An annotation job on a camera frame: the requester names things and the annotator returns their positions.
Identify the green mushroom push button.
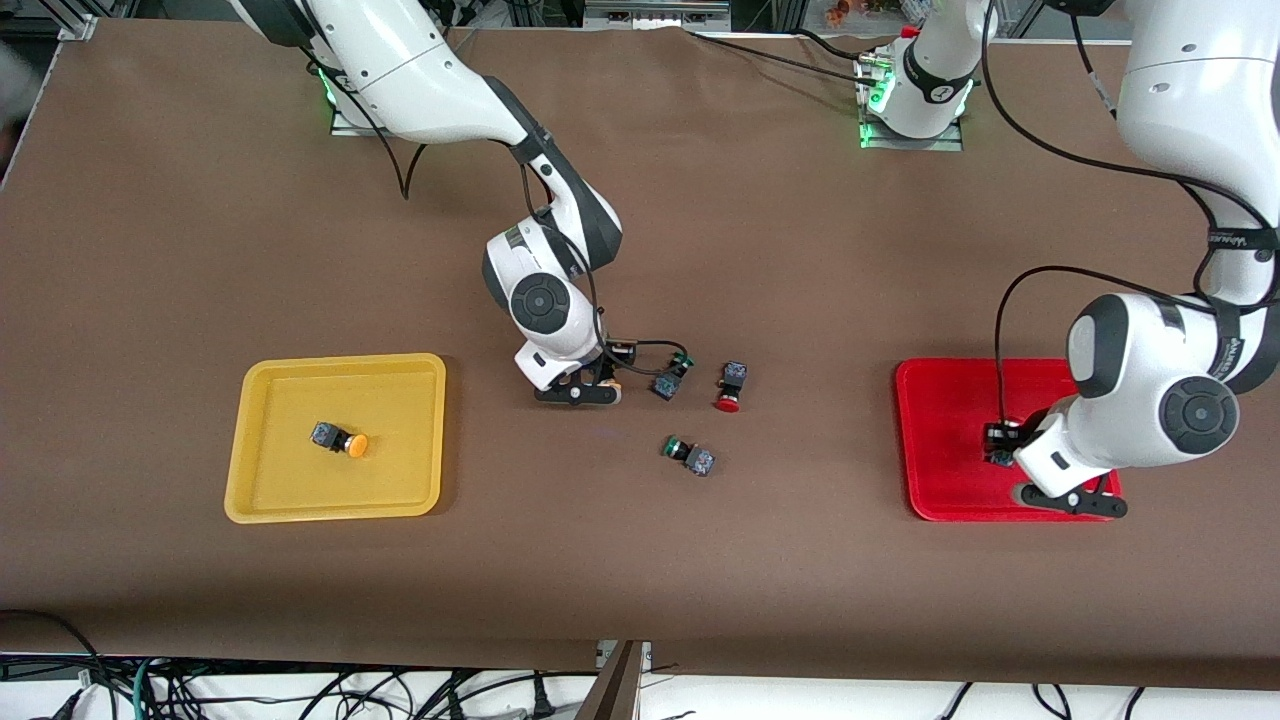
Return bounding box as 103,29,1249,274
662,435,717,478
650,351,697,402

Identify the red plastic tray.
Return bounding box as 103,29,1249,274
894,358,1125,523

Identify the brown table cloth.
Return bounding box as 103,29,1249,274
0,20,1280,691

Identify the yellow plastic tray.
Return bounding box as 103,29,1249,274
224,352,447,525

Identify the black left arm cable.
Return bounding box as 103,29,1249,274
980,0,1280,426

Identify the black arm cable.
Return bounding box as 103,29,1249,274
318,55,693,379
980,0,1280,426

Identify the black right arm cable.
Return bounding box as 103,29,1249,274
318,55,693,379

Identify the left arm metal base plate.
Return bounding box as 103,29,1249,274
858,55,966,153

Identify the brown table post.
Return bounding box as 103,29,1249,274
575,640,646,720

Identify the black cable on cloth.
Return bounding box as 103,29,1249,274
685,28,886,81

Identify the silver aluminium rail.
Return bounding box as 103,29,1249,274
583,0,733,31

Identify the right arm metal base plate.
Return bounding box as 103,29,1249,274
328,95,401,136

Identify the black curved floor cable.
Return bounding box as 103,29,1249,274
0,608,101,701

